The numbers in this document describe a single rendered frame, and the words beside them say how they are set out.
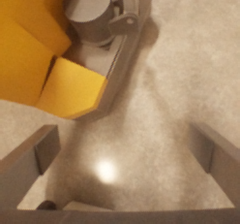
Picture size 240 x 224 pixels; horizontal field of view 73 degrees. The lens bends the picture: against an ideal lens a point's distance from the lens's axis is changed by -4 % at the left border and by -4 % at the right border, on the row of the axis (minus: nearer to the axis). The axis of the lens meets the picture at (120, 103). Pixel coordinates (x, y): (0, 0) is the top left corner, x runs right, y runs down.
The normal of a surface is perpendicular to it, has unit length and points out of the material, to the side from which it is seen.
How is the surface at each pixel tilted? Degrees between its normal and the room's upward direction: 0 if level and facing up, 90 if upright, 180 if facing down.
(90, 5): 0
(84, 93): 22
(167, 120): 0
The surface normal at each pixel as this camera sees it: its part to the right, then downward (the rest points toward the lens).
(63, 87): 0.21, -0.02
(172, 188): -0.14, -0.16
